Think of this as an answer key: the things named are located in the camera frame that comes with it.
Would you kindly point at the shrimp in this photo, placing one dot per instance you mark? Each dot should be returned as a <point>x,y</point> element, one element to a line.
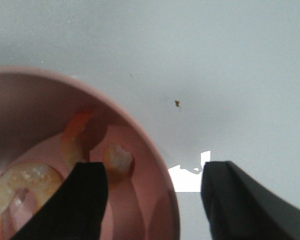
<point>77,141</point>
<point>36,178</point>

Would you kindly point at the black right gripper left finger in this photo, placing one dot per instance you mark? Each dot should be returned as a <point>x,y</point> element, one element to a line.
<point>76,209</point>

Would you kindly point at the pink bowl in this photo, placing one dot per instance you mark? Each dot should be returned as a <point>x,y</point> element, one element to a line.
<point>35,108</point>

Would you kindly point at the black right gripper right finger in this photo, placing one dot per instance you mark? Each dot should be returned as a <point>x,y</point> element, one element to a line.
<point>239,208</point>

